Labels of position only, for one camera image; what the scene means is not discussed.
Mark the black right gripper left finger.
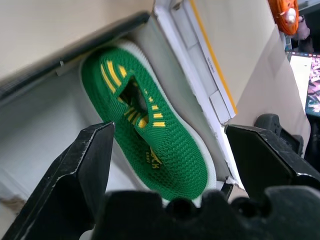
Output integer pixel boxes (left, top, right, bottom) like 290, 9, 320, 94
0, 121, 116, 240

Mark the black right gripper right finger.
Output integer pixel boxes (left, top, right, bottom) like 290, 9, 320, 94
224, 124, 320, 200

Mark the white shoebox with yellow-edged lid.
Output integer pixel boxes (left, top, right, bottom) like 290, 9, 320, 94
0, 0, 248, 216

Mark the computer monitor screen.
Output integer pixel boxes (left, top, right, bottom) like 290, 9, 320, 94
289, 51, 320, 114

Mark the green and yellow knit shoe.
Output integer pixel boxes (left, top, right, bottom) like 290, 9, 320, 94
79, 39, 217, 209

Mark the orange cable reel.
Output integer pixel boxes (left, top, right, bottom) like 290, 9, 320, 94
268, 0, 300, 35

